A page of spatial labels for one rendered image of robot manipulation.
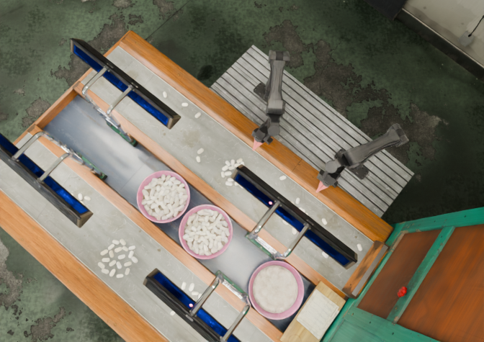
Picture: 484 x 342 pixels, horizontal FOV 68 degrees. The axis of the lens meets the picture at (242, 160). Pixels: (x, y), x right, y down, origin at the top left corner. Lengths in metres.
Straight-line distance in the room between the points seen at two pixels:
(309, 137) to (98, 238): 1.24
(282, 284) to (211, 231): 0.44
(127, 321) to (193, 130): 0.99
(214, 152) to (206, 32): 1.45
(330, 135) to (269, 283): 0.88
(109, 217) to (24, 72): 1.73
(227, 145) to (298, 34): 1.52
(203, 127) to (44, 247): 0.98
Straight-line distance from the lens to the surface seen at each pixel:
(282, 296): 1.88
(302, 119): 2.09
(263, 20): 3.21
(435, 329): 1.26
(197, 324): 1.50
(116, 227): 1.93
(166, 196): 1.90
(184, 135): 1.96
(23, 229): 2.08
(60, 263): 1.99
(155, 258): 1.87
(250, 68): 2.19
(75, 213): 1.60
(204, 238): 1.84
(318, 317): 1.87
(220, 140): 1.94
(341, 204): 1.92
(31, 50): 3.41
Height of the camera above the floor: 2.58
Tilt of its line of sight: 75 degrees down
